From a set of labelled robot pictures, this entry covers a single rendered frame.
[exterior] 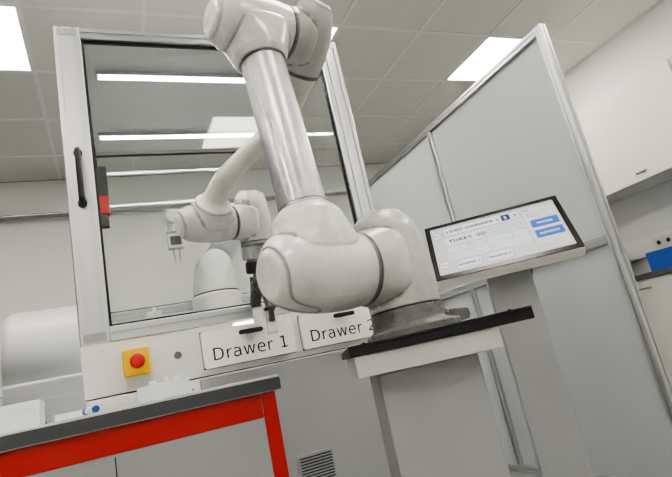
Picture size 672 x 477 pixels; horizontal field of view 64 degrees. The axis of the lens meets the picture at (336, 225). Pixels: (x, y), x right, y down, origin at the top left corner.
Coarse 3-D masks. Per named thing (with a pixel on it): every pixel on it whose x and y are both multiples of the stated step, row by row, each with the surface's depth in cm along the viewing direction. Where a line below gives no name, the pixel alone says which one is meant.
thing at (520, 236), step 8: (512, 232) 198; (520, 232) 196; (528, 232) 195; (480, 240) 200; (488, 240) 199; (496, 240) 197; (504, 240) 196; (512, 240) 194; (520, 240) 193; (528, 240) 192; (448, 248) 202; (456, 248) 201; (464, 248) 199; (472, 248) 198; (480, 248) 197; (488, 248) 195; (496, 248) 194; (456, 256) 197; (464, 256) 196
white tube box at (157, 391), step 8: (152, 384) 126; (160, 384) 125; (168, 384) 126; (176, 384) 127; (184, 384) 128; (144, 392) 129; (152, 392) 125; (160, 392) 124; (168, 392) 125; (176, 392) 127; (184, 392) 128; (144, 400) 129; (152, 400) 125
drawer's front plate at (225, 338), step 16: (288, 320) 171; (208, 336) 160; (224, 336) 162; (240, 336) 164; (256, 336) 166; (272, 336) 167; (288, 336) 169; (208, 352) 159; (224, 352) 160; (256, 352) 164; (272, 352) 166; (288, 352) 168; (208, 368) 157
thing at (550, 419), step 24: (504, 288) 195; (528, 288) 193; (504, 336) 192; (528, 336) 190; (528, 360) 189; (552, 360) 187; (528, 384) 187; (552, 384) 185; (528, 408) 186; (552, 408) 184; (528, 432) 194; (552, 432) 182; (576, 432) 181; (552, 456) 181; (576, 456) 179
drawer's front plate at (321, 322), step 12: (336, 312) 178; (360, 312) 181; (300, 324) 172; (312, 324) 174; (324, 324) 175; (336, 324) 177; (348, 324) 178; (324, 336) 174; (336, 336) 175; (348, 336) 177; (360, 336) 178
